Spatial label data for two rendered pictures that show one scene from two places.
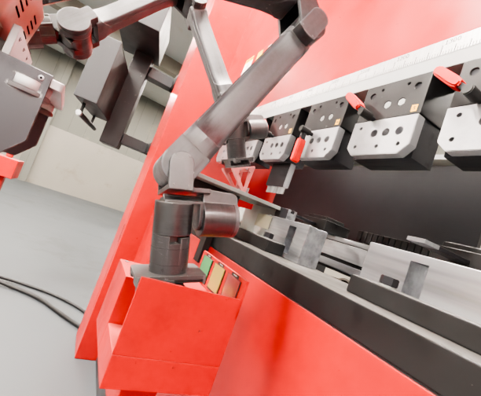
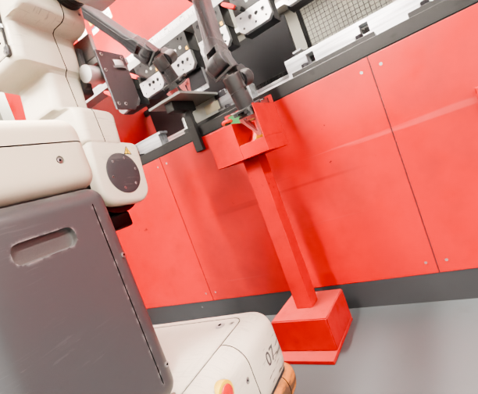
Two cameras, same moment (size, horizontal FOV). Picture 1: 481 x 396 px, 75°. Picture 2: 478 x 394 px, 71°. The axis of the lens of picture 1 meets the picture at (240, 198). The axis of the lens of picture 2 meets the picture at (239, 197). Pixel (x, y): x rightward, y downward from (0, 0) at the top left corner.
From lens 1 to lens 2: 0.88 m
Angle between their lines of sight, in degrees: 32
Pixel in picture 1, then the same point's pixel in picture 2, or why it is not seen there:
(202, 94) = not seen: hidden behind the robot
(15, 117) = (128, 84)
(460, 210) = (280, 48)
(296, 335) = (295, 105)
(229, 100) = (212, 23)
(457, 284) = (324, 48)
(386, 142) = (260, 16)
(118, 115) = not seen: outside the picture
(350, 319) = (310, 77)
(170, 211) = (237, 77)
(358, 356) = (321, 82)
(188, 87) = not seen: hidden behind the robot
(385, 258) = (295, 62)
